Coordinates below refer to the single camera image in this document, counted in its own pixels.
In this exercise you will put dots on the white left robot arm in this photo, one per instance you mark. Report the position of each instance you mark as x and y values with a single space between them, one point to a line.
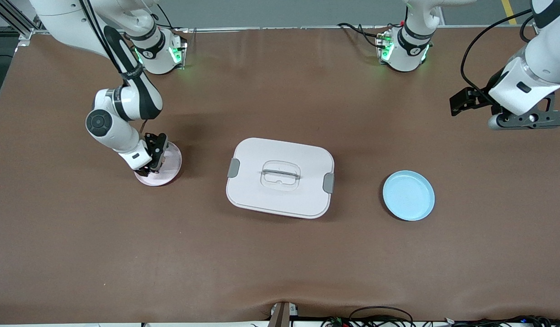
547 45

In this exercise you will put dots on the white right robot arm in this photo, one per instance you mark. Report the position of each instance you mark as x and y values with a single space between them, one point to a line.
114 136

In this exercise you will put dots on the grey box latch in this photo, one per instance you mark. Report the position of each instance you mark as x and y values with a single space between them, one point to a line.
233 168
329 183

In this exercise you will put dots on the white lidded storage box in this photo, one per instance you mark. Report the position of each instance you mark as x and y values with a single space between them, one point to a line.
261 200

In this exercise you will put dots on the pink round plate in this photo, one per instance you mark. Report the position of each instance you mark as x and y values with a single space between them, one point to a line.
170 165

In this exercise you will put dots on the light blue round plate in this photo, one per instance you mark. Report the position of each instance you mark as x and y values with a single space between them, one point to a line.
408 196

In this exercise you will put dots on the aluminium frame profile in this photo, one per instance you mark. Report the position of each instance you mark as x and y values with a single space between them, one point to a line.
24 32

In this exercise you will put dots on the brown camera mount post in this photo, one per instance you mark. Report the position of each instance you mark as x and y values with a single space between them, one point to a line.
282 315

